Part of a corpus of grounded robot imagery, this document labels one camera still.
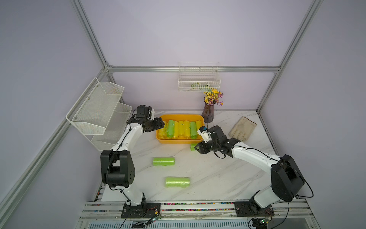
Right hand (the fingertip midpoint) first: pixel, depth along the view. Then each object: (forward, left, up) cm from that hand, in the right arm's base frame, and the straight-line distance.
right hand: (199, 148), depth 86 cm
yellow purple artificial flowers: (+31, -11, +14) cm, 36 cm away
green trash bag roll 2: (-5, +22, -7) cm, 24 cm away
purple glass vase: (+31, -9, -1) cm, 33 cm away
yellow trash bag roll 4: (+20, +7, -7) cm, 22 cm away
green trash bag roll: (+18, +19, -2) cm, 26 cm away
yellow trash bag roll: (+16, +25, -5) cm, 30 cm away
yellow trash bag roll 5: (+25, -2, -7) cm, 26 cm away
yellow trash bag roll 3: (+20, +12, -7) cm, 24 cm away
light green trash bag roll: (-18, +13, -5) cm, 23 cm away
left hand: (+13, +25, +6) cm, 29 cm away
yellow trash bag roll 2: (+20, +15, -6) cm, 25 cm away
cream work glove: (+21, -37, -10) cm, 43 cm away
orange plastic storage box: (+31, +4, -6) cm, 32 cm away
